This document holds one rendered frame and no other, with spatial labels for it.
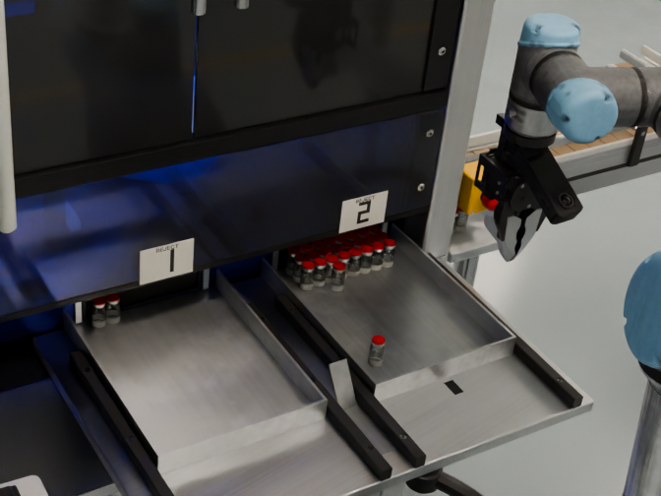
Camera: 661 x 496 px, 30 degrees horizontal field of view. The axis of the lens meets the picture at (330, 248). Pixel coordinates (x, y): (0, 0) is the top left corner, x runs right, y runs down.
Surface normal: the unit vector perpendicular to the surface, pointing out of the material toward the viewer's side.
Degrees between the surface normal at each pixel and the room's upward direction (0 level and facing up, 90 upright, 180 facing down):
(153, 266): 90
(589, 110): 90
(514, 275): 0
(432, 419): 0
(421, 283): 0
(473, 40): 90
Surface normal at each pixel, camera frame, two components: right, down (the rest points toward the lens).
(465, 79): 0.51, 0.53
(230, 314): 0.10, -0.82
